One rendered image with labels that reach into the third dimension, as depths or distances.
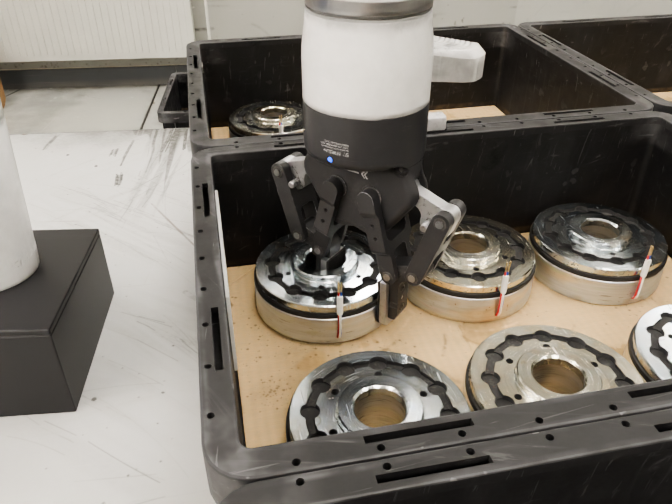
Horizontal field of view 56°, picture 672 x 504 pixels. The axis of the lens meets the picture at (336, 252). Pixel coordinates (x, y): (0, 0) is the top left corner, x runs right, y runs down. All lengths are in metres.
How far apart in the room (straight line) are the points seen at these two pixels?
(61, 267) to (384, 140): 0.38
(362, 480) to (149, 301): 0.51
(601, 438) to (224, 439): 0.15
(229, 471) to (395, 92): 0.21
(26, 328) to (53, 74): 3.21
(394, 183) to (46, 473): 0.37
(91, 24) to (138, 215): 2.66
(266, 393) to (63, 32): 3.21
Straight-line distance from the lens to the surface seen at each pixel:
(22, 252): 0.62
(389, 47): 0.34
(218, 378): 0.28
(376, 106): 0.35
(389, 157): 0.36
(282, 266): 0.46
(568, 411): 0.28
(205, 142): 0.50
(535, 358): 0.40
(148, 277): 0.76
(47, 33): 3.56
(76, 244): 0.67
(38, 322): 0.57
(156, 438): 0.58
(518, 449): 0.26
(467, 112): 0.84
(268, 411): 0.40
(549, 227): 0.54
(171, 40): 3.43
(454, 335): 0.46
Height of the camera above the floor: 1.13
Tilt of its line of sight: 34 degrees down
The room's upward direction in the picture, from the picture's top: straight up
